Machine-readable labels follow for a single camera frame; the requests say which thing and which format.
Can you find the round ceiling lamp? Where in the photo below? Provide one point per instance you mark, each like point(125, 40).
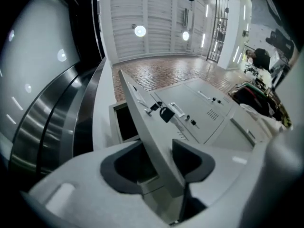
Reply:
point(139, 30)
point(185, 35)

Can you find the black metal bar gate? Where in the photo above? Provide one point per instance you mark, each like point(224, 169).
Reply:
point(217, 27)

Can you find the glossy door with steel frame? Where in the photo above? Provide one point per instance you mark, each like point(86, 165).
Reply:
point(42, 56)

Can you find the black hanging garment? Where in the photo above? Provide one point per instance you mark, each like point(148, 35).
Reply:
point(251, 101)

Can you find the grey cabinet with handles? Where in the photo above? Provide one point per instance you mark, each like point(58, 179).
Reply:
point(202, 108)

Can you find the black padlock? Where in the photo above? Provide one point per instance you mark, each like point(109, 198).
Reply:
point(166, 115)

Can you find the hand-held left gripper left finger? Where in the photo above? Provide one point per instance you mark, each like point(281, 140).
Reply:
point(83, 179)

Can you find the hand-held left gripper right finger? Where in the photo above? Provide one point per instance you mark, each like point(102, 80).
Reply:
point(194, 165)

